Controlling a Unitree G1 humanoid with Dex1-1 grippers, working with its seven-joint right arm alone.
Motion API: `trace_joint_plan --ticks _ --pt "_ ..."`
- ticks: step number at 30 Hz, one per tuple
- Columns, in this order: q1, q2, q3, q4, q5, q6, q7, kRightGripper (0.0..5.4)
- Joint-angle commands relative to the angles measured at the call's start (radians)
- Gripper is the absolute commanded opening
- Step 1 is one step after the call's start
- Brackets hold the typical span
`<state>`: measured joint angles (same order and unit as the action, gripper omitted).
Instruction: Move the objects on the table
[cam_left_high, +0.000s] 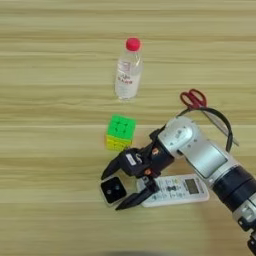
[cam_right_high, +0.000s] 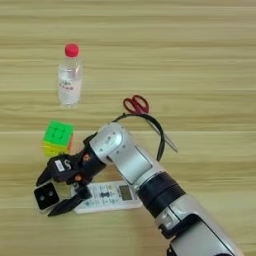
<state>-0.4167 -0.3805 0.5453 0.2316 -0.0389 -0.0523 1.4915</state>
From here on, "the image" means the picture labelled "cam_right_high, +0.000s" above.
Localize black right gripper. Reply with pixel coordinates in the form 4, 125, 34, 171
35, 133, 108, 217

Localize small white box black top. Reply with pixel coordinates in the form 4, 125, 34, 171
33, 181, 61, 212

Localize green and yellow puzzle cube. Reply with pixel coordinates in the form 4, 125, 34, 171
42, 119, 75, 157

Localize clear bottle with red cap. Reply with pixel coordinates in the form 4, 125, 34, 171
57, 43, 84, 109

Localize red handled scissors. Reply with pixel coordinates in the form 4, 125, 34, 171
122, 94, 179, 154

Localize small black box white label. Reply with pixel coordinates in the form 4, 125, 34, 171
46, 154, 73, 184

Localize white remote control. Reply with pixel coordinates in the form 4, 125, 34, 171
70, 179, 144, 215

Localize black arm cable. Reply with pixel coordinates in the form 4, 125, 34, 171
111, 113, 167, 163

